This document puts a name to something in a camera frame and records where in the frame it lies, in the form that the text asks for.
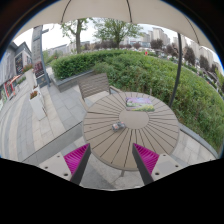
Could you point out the white planter box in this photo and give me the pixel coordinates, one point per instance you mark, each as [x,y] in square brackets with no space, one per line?
[37,104]

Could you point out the brown slatted patio chair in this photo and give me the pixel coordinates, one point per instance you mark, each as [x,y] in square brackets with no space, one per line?
[93,85]

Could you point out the round slatted patio table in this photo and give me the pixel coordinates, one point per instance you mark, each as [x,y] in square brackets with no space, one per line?
[157,130]

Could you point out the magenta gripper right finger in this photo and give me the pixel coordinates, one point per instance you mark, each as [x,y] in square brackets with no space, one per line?
[153,166]

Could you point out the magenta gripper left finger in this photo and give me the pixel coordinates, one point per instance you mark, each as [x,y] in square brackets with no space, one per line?
[70,167]

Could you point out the tall advertising sign pillar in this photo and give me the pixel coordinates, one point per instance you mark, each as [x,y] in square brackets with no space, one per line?
[41,75]

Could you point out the beige patio umbrella canopy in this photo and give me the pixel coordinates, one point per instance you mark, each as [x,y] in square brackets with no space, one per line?
[154,12]

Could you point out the green trimmed hedge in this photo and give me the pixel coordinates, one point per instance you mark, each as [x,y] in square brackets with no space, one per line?
[195,103]

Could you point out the grey stone planter wall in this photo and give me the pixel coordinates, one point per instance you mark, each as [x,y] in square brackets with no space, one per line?
[67,83]

